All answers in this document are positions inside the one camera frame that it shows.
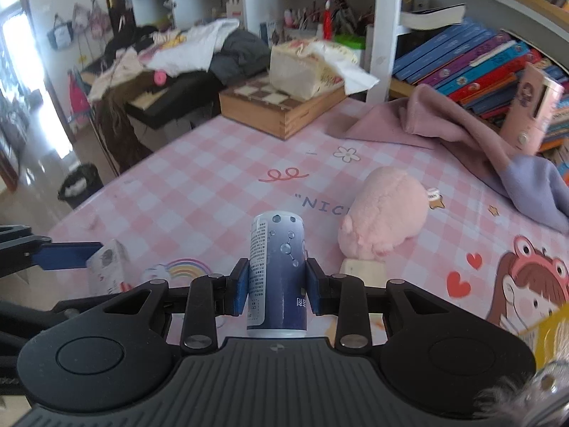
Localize blue drink can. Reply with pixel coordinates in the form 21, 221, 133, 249
247, 210, 308, 338

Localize beige soap block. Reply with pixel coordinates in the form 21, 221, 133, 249
340, 258, 388, 287

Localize pink plush pig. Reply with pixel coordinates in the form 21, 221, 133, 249
337, 167, 429, 260

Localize small white red box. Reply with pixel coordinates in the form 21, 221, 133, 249
87, 239, 133, 295

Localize yellow cardboard box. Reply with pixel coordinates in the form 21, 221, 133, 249
518, 304, 569, 369

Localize black trash bin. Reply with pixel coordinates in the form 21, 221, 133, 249
58, 163, 104, 209

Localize pink checkered tablecloth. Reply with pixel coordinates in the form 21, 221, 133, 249
46, 97, 569, 348

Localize wooden chess box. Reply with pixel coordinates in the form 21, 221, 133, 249
219, 75, 346, 141

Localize pink purple cloth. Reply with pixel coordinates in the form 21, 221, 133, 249
326, 86, 568, 234

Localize tissue pack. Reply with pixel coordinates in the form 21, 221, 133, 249
269, 39, 379, 100

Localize dark grey garment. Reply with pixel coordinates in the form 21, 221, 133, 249
209, 29, 271, 86

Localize white shirt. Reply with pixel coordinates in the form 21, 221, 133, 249
140, 19, 240, 77

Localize pink cylindrical device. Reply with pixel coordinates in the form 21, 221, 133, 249
500, 63, 564, 155

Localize white bookshelf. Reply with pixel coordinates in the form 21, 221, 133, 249
128, 0, 569, 153

